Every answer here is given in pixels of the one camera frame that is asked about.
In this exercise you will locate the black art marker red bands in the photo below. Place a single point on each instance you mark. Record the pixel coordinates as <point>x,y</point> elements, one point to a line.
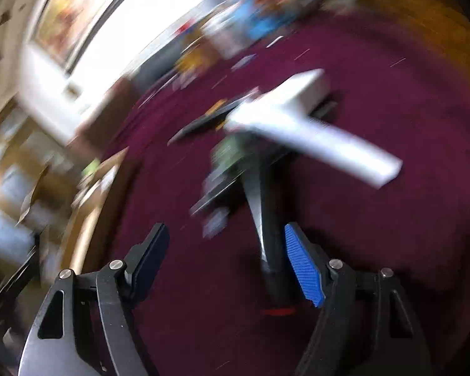
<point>268,235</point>

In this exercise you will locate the green tube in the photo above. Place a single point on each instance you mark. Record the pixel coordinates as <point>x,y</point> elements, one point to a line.
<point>227,154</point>

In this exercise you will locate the white charger adapter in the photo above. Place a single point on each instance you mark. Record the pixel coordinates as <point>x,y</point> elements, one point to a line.
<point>301,90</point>

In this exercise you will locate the orange jar red lid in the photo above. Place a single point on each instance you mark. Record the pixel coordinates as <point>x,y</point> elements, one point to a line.
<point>190,60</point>

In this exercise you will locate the clear jar blue cartoon label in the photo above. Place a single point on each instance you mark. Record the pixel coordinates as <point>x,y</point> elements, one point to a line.
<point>258,8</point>

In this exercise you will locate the white plastic pipe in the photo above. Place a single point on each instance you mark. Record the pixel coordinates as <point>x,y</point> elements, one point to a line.
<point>317,141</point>

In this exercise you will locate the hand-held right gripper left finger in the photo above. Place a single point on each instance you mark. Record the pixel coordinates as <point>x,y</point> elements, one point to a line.
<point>152,254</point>

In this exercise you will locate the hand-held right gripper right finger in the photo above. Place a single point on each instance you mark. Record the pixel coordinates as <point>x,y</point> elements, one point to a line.
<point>303,266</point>

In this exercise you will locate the black marker white cap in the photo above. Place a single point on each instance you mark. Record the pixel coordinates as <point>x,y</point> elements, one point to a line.
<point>203,123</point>

